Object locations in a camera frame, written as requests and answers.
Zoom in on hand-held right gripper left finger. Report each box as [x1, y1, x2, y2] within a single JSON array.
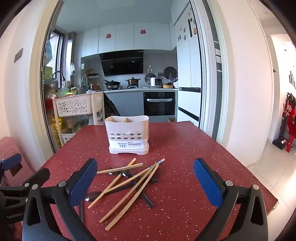
[[22, 158, 99, 241]]

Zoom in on large steel pot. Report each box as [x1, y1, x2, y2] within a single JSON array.
[[43, 77, 58, 91]]

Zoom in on plain bamboo chopstick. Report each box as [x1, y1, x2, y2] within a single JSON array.
[[87, 158, 137, 209], [106, 167, 160, 231], [97, 163, 143, 174]]

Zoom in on red hanging clothes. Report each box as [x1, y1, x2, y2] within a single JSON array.
[[283, 93, 296, 152]]

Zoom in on large round black trivet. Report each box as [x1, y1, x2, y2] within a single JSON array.
[[164, 66, 178, 82]]

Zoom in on grey base cabinets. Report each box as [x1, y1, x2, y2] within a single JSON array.
[[104, 90, 144, 116]]

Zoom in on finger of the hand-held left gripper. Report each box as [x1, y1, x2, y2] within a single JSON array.
[[0, 153, 23, 173], [0, 167, 51, 202]]

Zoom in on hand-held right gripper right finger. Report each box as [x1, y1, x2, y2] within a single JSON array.
[[193, 158, 270, 241]]

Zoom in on cream plastic utensil holder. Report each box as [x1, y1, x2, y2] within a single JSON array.
[[105, 115, 149, 155]]

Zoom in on black vacuum base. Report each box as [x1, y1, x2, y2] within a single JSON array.
[[273, 138, 287, 150]]

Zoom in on green vegetables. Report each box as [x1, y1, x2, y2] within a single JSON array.
[[69, 116, 89, 133]]

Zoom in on white refrigerator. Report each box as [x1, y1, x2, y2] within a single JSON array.
[[172, 2, 202, 123]]

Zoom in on white spice rack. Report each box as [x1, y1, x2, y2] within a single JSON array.
[[83, 74, 101, 91]]

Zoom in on gold foil bag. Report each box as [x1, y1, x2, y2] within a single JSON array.
[[51, 113, 66, 149]]

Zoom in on cream plastic storage cart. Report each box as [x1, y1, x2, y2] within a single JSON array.
[[53, 91, 105, 149]]

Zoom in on white wall cabinets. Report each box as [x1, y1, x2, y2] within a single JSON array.
[[81, 22, 173, 58]]

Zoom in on silver rice cooker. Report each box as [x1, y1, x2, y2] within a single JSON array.
[[148, 77, 164, 88]]

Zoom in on dark translucent plastic spoon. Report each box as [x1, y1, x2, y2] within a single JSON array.
[[99, 166, 123, 176], [120, 170, 155, 208], [148, 168, 162, 183], [79, 191, 103, 224]]

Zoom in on black built-in oven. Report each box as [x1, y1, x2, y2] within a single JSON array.
[[143, 91, 176, 117]]

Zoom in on black range hood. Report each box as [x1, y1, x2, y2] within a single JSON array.
[[99, 49, 144, 76]]

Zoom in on pink plastic stool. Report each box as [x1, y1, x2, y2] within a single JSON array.
[[0, 137, 30, 186]]

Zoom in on gas stove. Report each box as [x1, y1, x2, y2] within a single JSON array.
[[105, 85, 139, 90]]

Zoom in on dark kitchen faucet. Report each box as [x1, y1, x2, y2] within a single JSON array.
[[51, 71, 66, 87]]

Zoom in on black wok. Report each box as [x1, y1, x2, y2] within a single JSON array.
[[105, 80, 121, 90]]

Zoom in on black plastic bag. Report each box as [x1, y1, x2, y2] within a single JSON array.
[[103, 92, 121, 117]]

